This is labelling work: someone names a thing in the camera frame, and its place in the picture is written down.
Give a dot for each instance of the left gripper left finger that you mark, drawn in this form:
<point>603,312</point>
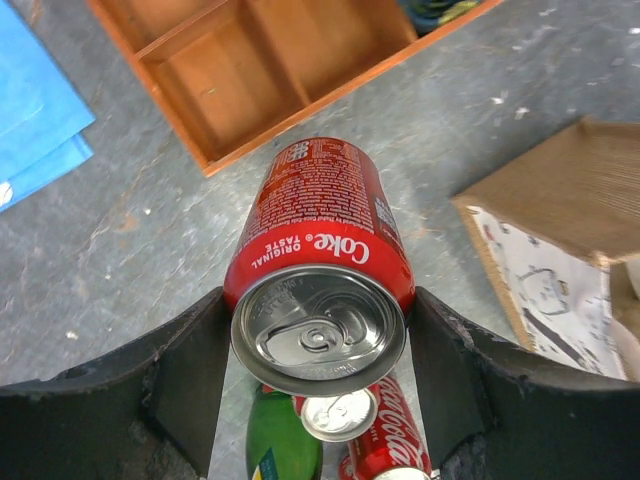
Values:
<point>146,410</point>

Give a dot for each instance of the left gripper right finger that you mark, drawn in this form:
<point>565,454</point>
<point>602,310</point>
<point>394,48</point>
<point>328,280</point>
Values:
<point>493,410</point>

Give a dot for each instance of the red cola can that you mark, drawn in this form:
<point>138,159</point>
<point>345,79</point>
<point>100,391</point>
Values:
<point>378,427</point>
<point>319,286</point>

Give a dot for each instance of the canvas tote bag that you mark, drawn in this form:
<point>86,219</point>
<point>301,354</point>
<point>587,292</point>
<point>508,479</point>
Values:
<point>557,232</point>

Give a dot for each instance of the green glass bottle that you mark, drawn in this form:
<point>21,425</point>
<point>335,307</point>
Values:
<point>277,446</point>

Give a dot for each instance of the blue patterned cloth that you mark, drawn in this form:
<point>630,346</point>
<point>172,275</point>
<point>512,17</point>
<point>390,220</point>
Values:
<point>42,115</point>

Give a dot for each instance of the orange wooden compartment tray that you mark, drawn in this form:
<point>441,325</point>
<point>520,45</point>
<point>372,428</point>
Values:
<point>231,75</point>

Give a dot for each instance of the rolled dark sock bottom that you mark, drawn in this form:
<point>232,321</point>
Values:
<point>428,15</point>

